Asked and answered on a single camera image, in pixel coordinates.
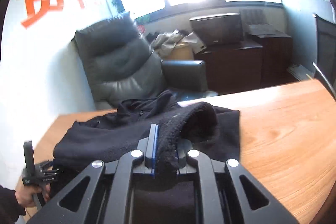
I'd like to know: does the cardboard box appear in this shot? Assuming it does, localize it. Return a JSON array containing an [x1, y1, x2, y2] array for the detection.
[[164, 43, 194, 60]]

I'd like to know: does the left forearm black sleeve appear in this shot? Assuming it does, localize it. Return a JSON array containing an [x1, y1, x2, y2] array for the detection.
[[0, 186, 26, 224]]

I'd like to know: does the beige crumpled cloth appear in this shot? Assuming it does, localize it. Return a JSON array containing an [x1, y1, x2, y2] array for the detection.
[[150, 29, 207, 58]]

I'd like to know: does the person's left hand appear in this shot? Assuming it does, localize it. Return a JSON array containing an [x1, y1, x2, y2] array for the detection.
[[15, 177, 50, 208]]

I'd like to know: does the black fleece jacket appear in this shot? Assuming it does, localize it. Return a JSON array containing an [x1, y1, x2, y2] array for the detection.
[[52, 90, 241, 192]]

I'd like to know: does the black monitor screen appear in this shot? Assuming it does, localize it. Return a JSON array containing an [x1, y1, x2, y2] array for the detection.
[[314, 14, 335, 82]]

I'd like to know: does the dark wooden cabinet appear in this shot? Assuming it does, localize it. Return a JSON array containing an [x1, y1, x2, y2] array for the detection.
[[194, 31, 294, 94]]

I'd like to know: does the grey leather armchair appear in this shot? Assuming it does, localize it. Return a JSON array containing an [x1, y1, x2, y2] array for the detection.
[[73, 13, 217, 110]]

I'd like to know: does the black box on cabinet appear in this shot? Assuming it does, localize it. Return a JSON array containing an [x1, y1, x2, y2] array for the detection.
[[189, 13, 244, 46]]

